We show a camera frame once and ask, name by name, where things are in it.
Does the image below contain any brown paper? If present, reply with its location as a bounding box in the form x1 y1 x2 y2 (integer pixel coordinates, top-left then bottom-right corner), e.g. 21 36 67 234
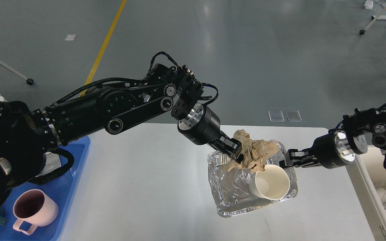
222 129 280 173

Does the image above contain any aluminium foil tray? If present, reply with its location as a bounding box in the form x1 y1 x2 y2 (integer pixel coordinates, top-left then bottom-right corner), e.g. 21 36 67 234
207 139 298 218

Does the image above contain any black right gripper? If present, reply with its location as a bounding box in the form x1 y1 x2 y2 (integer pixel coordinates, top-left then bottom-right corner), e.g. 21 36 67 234
279 131 356 169

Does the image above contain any white paper cup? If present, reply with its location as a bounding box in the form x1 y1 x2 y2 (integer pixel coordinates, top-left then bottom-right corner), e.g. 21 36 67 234
248 164 291 200

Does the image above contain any pink mug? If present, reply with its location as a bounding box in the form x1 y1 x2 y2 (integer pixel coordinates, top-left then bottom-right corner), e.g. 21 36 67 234
12 189 59 235

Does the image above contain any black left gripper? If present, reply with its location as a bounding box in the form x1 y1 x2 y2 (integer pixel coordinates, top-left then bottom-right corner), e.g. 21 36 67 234
177 104 242 160

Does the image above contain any white waste bin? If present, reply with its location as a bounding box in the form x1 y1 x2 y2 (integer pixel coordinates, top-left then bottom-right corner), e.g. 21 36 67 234
346 145 386 241

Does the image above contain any square stainless steel container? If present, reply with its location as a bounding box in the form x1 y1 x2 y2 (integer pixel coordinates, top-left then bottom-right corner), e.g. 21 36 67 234
36 152 61 177

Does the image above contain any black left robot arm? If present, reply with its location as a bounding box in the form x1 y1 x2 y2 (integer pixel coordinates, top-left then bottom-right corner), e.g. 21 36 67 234
0 52 244 206

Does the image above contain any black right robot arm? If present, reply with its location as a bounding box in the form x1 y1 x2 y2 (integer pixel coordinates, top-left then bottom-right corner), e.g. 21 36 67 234
279 103 386 170

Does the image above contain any blue plastic tray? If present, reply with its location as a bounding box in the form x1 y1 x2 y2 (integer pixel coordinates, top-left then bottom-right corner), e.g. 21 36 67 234
0 136 90 241

